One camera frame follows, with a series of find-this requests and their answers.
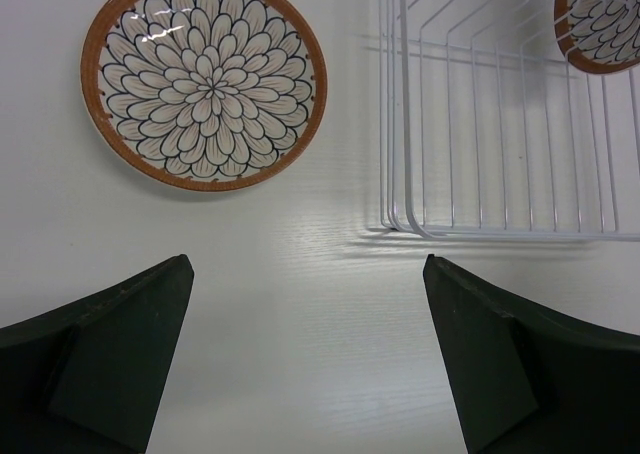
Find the large flower pattern plate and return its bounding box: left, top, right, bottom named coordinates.
left=554, top=0, right=639, bottom=75

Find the small flower pattern plate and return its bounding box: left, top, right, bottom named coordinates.
left=80, top=0, right=328, bottom=192

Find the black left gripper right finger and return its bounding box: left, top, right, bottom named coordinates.
left=423, top=255, right=639, bottom=453

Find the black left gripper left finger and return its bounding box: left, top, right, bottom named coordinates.
left=1, top=254, right=194, bottom=453

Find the white wire dish rack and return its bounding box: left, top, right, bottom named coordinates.
left=377, top=0, right=639, bottom=242

